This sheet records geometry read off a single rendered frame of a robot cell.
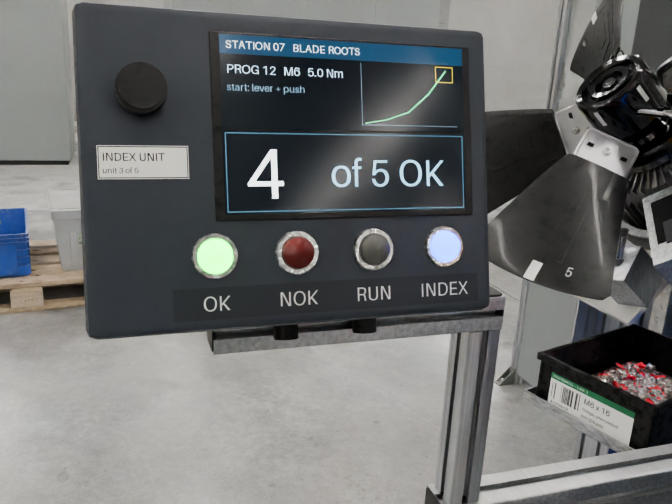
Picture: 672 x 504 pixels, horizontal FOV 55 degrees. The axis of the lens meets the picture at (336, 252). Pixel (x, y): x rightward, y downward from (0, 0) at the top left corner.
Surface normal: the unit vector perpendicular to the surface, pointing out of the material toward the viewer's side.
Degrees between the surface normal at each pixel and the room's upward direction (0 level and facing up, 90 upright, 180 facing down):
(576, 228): 48
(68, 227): 95
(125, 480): 0
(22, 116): 90
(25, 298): 90
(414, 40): 75
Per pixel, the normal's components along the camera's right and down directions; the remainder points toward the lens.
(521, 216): -0.36, -0.42
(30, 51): 0.31, 0.28
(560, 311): -0.95, 0.04
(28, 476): 0.05, -0.96
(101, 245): 0.31, 0.02
